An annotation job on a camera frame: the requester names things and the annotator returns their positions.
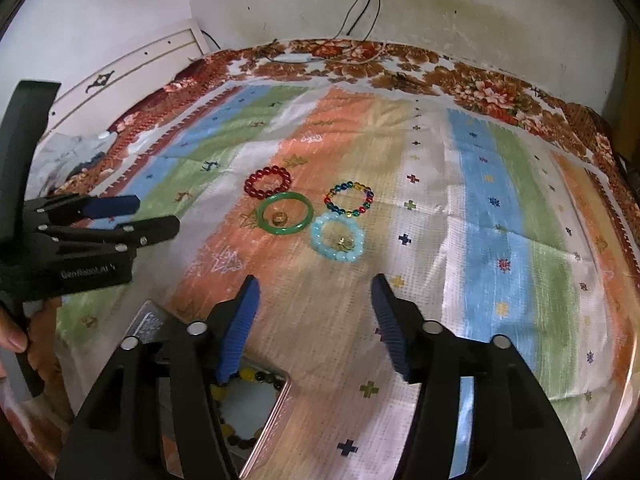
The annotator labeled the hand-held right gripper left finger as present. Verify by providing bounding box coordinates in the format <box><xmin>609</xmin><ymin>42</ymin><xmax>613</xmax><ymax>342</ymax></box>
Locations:
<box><xmin>54</xmin><ymin>275</ymin><xmax>262</xmax><ymax>480</ymax></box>

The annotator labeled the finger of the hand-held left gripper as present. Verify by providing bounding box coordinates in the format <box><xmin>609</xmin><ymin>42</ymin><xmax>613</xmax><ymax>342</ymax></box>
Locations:
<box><xmin>38</xmin><ymin>214</ymin><xmax>181</xmax><ymax>254</ymax></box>
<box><xmin>25</xmin><ymin>193</ymin><xmax>141</xmax><ymax>224</ymax></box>

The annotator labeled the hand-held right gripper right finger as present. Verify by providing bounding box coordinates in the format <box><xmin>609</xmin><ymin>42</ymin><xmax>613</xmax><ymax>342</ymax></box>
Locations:
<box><xmin>370</xmin><ymin>274</ymin><xmax>583</xmax><ymax>480</ymax></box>

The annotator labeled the metal tin box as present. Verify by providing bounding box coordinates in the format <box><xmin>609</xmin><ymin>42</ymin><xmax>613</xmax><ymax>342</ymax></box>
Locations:
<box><xmin>120</xmin><ymin>299</ymin><xmax>293</xmax><ymax>480</ymax></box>

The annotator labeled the red bead bracelet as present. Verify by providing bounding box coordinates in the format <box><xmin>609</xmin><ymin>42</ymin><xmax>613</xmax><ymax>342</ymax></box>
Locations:
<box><xmin>244</xmin><ymin>166</ymin><xmax>292</xmax><ymax>199</ymax></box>

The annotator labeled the light blue bead bracelet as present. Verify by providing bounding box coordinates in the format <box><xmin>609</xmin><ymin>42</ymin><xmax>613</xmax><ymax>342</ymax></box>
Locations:
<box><xmin>310</xmin><ymin>211</ymin><xmax>364</xmax><ymax>263</ymax></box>

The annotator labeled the green jade bangle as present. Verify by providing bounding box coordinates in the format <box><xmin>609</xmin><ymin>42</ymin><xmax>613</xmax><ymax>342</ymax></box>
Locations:
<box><xmin>255</xmin><ymin>191</ymin><xmax>315</xmax><ymax>236</ymax></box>

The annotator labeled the multicolour bead bracelet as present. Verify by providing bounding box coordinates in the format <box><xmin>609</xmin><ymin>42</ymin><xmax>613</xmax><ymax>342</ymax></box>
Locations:
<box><xmin>324</xmin><ymin>181</ymin><xmax>374</xmax><ymax>219</ymax></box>

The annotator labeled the person's left hand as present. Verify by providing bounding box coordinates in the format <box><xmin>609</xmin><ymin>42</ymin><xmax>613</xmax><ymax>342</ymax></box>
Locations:
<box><xmin>0</xmin><ymin>305</ymin><xmax>30</xmax><ymax>354</ymax></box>

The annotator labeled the grey cloth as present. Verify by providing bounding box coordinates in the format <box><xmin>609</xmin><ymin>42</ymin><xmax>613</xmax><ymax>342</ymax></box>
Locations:
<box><xmin>37</xmin><ymin>132</ymin><xmax>118</xmax><ymax>196</ymax></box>

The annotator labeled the striped woven mat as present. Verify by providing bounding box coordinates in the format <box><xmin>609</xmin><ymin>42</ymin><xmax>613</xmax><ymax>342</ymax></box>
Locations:
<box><xmin>55</xmin><ymin>82</ymin><xmax>640</xmax><ymax>480</ymax></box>

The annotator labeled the white headboard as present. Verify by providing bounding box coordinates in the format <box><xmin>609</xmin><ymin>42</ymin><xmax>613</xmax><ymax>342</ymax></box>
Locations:
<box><xmin>47</xmin><ymin>17</ymin><xmax>211</xmax><ymax>131</ymax></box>

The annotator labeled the brown hanging garment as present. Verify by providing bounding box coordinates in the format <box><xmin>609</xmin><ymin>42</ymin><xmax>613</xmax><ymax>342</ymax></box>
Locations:
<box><xmin>607</xmin><ymin>35</ymin><xmax>640</xmax><ymax>171</ymax></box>

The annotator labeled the yellow and black bead bracelet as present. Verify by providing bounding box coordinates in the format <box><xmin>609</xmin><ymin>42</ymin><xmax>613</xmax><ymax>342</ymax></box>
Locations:
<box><xmin>210</xmin><ymin>367</ymin><xmax>285</xmax><ymax>453</ymax></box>

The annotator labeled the black power cable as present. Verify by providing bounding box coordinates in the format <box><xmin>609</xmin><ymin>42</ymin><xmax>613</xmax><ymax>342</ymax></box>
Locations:
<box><xmin>349</xmin><ymin>0</ymin><xmax>382</xmax><ymax>33</ymax></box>
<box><xmin>339</xmin><ymin>0</ymin><xmax>377</xmax><ymax>37</ymax></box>

